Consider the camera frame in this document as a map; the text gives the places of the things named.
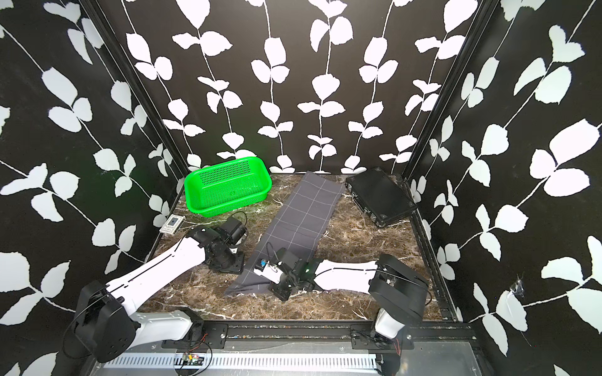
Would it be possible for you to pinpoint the dark grey grid pillowcase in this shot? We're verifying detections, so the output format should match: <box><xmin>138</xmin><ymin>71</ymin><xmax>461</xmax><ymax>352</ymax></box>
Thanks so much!
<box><xmin>224</xmin><ymin>172</ymin><xmax>345</xmax><ymax>296</ymax></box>

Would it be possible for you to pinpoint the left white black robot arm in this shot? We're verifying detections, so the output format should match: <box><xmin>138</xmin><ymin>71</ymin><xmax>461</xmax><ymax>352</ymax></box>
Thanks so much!
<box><xmin>64</xmin><ymin>216</ymin><xmax>247</xmax><ymax>363</ymax></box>

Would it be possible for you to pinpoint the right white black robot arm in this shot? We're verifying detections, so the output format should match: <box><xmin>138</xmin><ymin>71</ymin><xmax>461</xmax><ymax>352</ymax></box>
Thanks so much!
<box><xmin>253</xmin><ymin>248</ymin><xmax>431</xmax><ymax>341</ymax></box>

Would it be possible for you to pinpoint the small white remote device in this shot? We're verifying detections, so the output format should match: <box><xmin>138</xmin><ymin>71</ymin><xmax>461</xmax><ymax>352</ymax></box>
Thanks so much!
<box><xmin>159</xmin><ymin>215</ymin><xmax>185</xmax><ymax>235</ymax></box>

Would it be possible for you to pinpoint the green plastic basket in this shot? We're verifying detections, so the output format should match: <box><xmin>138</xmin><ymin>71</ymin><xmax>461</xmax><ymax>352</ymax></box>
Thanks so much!
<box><xmin>184</xmin><ymin>157</ymin><xmax>272</xmax><ymax>218</ymax></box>

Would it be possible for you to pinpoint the black hard case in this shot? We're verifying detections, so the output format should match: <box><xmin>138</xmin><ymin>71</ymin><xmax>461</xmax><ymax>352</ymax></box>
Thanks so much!
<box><xmin>345</xmin><ymin>167</ymin><xmax>416</xmax><ymax>228</ymax></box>

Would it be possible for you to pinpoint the white perforated strip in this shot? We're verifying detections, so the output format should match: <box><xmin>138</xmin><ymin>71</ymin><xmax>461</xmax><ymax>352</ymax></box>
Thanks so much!
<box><xmin>103</xmin><ymin>352</ymin><xmax>378</xmax><ymax>372</ymax></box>

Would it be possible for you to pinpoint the small green circuit board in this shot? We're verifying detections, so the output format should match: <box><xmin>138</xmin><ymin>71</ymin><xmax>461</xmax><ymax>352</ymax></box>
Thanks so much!
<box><xmin>175</xmin><ymin>353</ymin><xmax>205</xmax><ymax>369</ymax></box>

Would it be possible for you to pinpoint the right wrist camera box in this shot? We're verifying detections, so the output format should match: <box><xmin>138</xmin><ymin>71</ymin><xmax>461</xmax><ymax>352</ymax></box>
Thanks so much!
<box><xmin>253</xmin><ymin>258</ymin><xmax>283</xmax><ymax>285</ymax></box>

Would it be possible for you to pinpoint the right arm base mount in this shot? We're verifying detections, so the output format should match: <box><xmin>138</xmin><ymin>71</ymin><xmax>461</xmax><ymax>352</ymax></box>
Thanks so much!
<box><xmin>350</xmin><ymin>324</ymin><xmax>414</xmax><ymax>353</ymax></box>

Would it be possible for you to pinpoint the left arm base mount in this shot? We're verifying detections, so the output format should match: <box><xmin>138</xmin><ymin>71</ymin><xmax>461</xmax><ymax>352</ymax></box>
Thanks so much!
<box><xmin>161</xmin><ymin>321</ymin><xmax>228</xmax><ymax>351</ymax></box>

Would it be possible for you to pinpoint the black front mounting rail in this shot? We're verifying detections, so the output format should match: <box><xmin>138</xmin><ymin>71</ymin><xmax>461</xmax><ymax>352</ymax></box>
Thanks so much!
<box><xmin>133</xmin><ymin>321</ymin><xmax>478</xmax><ymax>349</ymax></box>

